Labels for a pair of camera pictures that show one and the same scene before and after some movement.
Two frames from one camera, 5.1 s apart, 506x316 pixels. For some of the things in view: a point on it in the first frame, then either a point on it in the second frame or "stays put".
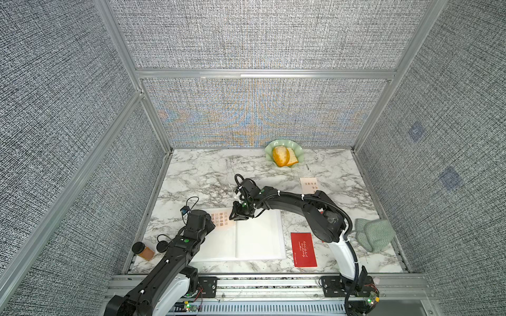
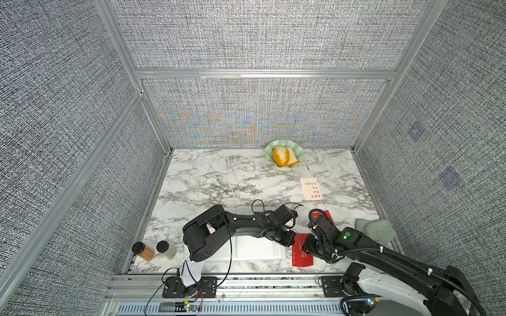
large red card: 304,253 stays put
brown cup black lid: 143,251 stays put
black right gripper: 235,214 -> 307,247
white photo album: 259,239 stays put
